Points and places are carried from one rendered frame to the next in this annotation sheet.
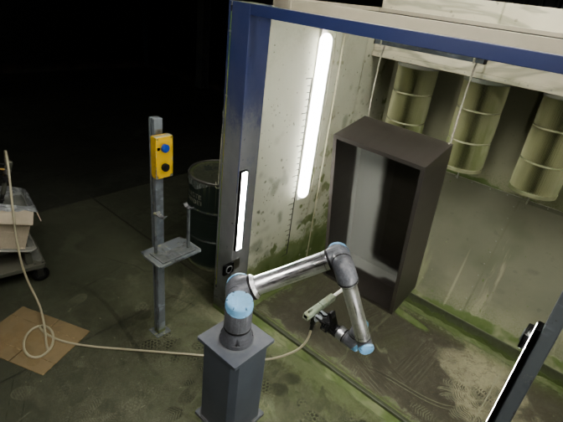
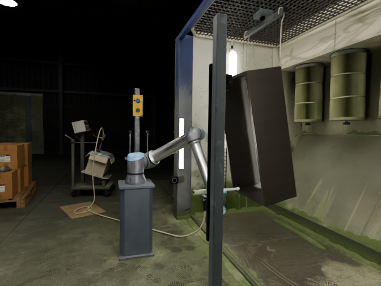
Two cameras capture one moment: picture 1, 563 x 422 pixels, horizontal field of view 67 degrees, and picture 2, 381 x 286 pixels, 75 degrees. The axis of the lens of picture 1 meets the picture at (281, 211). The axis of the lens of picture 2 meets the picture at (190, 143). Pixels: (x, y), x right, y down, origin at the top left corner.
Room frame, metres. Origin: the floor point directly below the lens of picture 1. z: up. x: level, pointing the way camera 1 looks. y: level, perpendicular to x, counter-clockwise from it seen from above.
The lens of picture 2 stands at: (0.18, -1.52, 1.13)
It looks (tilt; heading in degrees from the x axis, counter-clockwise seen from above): 3 degrees down; 34
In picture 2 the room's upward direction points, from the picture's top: 1 degrees clockwise
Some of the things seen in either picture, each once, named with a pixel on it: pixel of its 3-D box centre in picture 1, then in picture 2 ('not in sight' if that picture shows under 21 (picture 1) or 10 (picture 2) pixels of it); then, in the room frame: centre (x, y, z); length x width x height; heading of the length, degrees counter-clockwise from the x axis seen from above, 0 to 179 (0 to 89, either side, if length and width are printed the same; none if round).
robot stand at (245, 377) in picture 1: (232, 378); (135, 217); (1.77, 0.16, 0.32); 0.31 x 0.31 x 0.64; 52
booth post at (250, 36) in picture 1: (237, 182); (182, 129); (2.74, 0.33, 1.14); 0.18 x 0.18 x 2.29; 52
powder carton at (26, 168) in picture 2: not in sight; (20, 174); (2.06, 3.31, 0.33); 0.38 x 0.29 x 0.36; 59
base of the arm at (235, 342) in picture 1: (236, 331); (135, 177); (1.77, 0.16, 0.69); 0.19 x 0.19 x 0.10
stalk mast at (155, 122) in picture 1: (157, 238); (136, 154); (2.39, 0.79, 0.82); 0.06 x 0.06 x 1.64; 52
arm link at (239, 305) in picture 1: (238, 311); (136, 162); (1.78, 0.16, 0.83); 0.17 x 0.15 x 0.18; 9
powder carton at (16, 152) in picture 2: not in sight; (10, 155); (1.79, 2.97, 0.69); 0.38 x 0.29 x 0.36; 54
